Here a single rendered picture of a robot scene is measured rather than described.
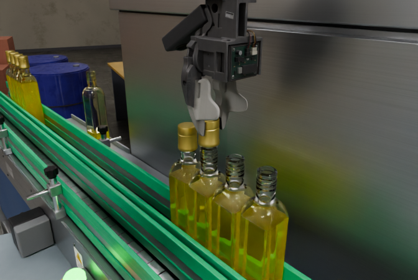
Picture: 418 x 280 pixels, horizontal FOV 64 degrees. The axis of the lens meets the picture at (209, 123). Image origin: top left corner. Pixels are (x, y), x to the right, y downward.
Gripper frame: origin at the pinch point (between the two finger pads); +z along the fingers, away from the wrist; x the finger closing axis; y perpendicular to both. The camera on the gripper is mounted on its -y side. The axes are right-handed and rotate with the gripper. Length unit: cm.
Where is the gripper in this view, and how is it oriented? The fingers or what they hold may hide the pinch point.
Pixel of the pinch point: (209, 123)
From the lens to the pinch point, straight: 54.0
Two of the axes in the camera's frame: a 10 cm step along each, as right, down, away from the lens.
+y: 6.7, 2.7, -7.0
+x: 7.4, -2.4, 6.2
